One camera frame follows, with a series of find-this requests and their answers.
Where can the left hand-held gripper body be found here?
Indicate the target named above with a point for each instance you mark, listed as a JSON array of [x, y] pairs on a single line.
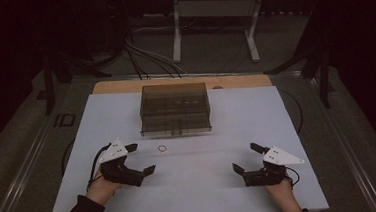
[[117, 169]]

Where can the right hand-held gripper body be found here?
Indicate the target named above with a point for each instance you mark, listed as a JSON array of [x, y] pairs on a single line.
[[266, 176]]

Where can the dark transparent drawer box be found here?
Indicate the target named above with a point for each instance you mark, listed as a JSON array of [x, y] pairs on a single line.
[[174, 112]]

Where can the person's right hand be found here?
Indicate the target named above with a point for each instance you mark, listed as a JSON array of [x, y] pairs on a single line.
[[285, 196]]

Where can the person's left hand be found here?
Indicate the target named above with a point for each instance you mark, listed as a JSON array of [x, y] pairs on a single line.
[[100, 190]]

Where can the light blue board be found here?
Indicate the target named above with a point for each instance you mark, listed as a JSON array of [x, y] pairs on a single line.
[[194, 182]]

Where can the black tripod stand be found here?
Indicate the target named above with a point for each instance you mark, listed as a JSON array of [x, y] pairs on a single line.
[[49, 89], [323, 76]]

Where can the white metal stand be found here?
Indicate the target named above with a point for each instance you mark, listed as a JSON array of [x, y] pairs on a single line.
[[177, 36]]

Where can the metal floor rail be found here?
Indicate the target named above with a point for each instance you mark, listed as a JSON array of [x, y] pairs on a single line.
[[350, 155], [17, 184]]

